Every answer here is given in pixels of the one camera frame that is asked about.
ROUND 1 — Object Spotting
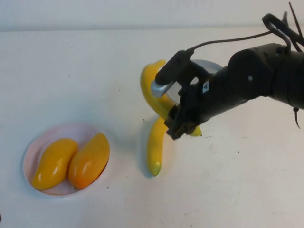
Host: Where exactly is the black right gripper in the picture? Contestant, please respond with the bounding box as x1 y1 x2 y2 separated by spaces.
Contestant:
163 71 214 141

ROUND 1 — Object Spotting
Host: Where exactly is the slim banana with green end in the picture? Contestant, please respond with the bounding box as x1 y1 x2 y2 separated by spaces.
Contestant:
147 117 169 177

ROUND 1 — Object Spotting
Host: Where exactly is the thick banana with dark tip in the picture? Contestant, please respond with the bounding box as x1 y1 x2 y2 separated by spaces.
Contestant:
139 59 203 137

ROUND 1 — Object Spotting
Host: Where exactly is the large mango with orange blush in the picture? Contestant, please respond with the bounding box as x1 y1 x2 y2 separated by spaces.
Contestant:
68 133 111 190

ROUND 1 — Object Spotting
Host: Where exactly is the small yellow mango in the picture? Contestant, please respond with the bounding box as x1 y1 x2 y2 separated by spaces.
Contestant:
32 138 78 190

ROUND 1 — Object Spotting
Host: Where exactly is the grey round plate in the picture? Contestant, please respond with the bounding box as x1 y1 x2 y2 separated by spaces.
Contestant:
166 59 224 106

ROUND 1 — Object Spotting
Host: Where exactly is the pink round plate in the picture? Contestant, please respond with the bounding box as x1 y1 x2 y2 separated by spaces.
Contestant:
23 123 111 198

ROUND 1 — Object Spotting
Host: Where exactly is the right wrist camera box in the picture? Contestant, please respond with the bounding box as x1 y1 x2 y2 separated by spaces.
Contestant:
151 50 198 98

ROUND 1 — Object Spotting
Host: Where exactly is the black right camera cable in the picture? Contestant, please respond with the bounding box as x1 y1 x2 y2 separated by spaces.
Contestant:
186 30 274 54

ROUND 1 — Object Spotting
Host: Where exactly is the black cable bundle on arm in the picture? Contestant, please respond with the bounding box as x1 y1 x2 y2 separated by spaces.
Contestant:
262 1 304 53

